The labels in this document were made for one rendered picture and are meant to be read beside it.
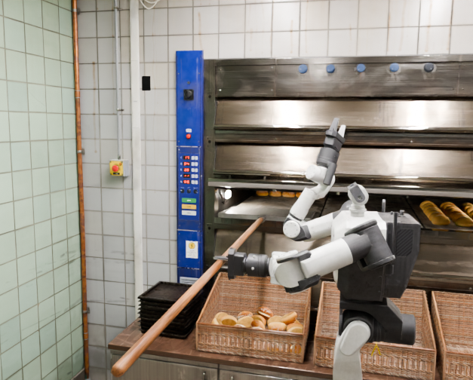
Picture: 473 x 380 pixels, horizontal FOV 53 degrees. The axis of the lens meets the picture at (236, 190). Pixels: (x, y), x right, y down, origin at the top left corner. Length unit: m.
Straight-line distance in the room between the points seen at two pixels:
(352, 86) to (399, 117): 0.30
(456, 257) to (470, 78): 0.94
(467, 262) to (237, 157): 1.37
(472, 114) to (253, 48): 1.21
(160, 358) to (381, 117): 1.72
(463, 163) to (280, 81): 1.07
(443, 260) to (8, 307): 2.31
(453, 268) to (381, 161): 0.69
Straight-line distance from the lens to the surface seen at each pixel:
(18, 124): 2.75
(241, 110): 2.78
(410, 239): 1.81
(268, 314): 2.81
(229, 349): 2.55
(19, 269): 2.82
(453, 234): 2.81
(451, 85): 2.76
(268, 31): 2.79
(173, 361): 2.62
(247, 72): 2.80
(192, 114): 2.82
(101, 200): 3.15
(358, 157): 2.72
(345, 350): 1.94
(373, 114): 2.70
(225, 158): 2.81
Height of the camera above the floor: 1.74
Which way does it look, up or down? 8 degrees down
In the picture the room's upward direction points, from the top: 1 degrees clockwise
